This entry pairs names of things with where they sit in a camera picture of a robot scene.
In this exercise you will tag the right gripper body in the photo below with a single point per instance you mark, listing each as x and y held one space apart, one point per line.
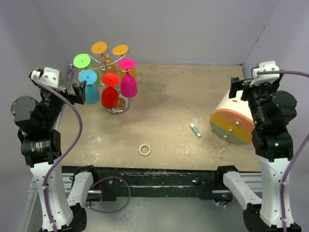
257 95

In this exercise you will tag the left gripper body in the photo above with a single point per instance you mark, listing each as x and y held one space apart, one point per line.
50 97

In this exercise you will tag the blue plastic wine glass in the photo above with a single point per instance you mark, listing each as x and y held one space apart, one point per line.
92 95

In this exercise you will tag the green plastic wine glass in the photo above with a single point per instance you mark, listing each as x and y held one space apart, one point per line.
82 61

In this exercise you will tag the red plastic wine glass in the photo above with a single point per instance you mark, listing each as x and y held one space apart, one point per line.
109 97

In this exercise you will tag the orange wine glass front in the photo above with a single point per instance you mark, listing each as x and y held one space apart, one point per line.
106 63

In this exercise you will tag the orange wine glass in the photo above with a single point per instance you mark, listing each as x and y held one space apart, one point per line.
123 58
106 63

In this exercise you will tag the pink plastic wine glass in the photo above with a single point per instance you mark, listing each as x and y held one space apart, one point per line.
128 85

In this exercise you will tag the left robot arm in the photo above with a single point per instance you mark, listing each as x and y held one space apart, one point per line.
41 147

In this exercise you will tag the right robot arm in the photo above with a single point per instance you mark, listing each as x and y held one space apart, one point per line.
271 110

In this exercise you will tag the white green lip balm tube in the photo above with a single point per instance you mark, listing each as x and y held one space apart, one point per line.
195 130

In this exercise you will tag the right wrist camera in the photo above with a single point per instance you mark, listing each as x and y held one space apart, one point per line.
265 72

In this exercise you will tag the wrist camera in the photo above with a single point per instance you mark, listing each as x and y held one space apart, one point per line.
265 72
50 77

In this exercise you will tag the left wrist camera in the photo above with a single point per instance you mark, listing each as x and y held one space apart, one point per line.
50 77

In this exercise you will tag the chrome wire wine glass rack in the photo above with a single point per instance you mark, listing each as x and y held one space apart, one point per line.
123 102

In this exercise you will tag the aluminium rail frame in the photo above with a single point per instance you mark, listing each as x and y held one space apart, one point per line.
272 110

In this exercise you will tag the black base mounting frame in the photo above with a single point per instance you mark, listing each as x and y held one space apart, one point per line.
160 183

